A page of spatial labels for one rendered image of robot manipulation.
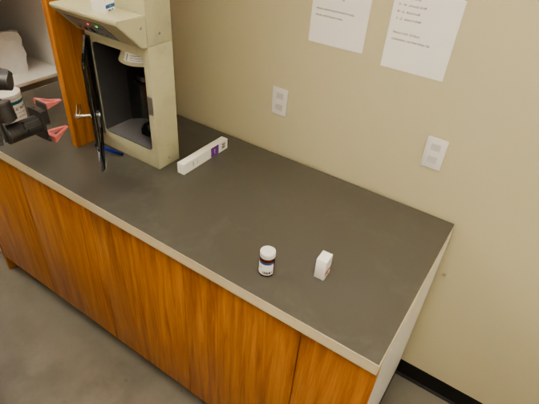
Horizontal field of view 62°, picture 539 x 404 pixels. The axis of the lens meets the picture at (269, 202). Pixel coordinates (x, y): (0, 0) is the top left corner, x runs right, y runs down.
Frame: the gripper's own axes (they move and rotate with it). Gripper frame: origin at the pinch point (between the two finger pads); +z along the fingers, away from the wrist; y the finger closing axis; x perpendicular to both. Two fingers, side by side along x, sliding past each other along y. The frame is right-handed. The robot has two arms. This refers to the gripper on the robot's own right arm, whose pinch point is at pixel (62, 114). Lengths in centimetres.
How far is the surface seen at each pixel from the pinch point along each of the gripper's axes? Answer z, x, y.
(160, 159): 23.5, -18.7, -22.4
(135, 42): 19.0, -19.2, 23.1
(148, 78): 23.4, -18.1, 9.7
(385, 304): 12, -116, -28
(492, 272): 65, -140, -45
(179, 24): 67, 7, 14
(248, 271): -1, -78, -27
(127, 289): -5, -22, -68
